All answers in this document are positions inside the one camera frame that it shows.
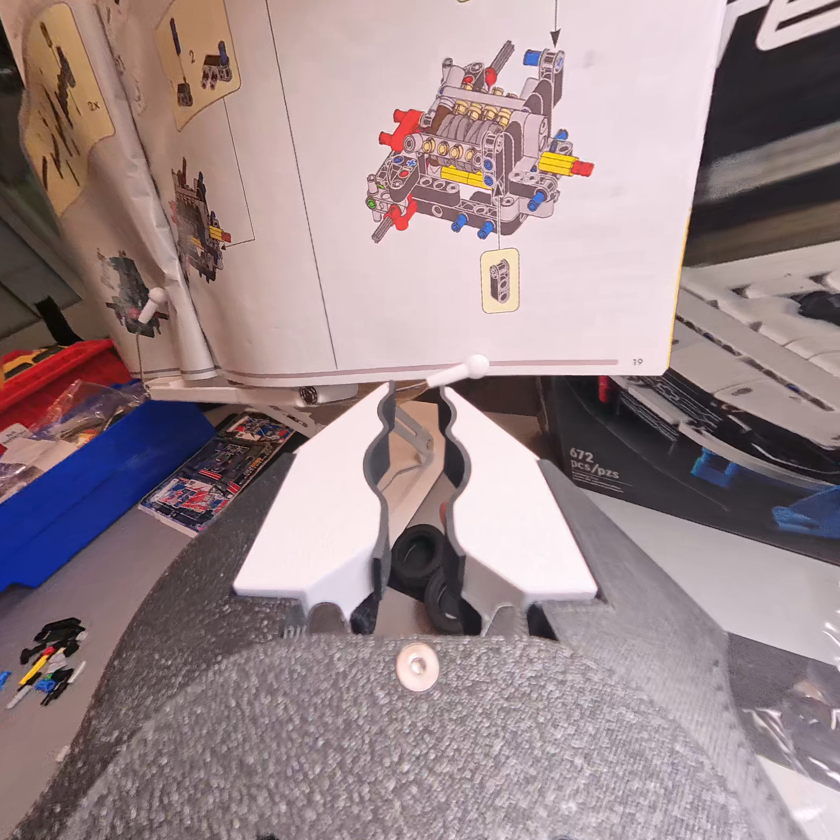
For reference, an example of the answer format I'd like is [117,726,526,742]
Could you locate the clear bags of lego parts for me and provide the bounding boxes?
[0,379,148,500]

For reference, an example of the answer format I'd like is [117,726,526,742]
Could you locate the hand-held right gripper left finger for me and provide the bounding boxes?
[233,381,396,632]

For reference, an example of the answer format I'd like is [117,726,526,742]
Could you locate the red storage bin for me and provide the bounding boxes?
[0,339,132,434]

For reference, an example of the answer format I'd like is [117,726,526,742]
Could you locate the lego instruction booklet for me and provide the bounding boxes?
[20,0,728,388]

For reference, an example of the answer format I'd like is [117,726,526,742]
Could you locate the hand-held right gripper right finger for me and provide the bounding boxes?
[440,386,599,634]

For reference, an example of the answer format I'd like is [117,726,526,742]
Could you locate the lego sticker sheet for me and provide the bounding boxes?
[139,412,309,534]

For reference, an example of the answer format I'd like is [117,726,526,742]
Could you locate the large blue storage bin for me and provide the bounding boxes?
[0,397,217,592]

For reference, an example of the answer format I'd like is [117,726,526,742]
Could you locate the black lego set box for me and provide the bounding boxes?
[541,0,840,568]

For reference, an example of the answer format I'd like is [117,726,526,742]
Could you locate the empty clear plastic bag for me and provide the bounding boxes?
[725,633,840,808]

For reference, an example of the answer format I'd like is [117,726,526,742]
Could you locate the white book stand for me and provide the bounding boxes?
[134,287,493,519]

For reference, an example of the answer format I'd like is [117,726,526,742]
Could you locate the black lego tire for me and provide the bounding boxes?
[423,570,481,635]
[392,525,448,581]

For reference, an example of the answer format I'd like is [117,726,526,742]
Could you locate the pile of small lego pieces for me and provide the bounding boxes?
[0,617,89,710]

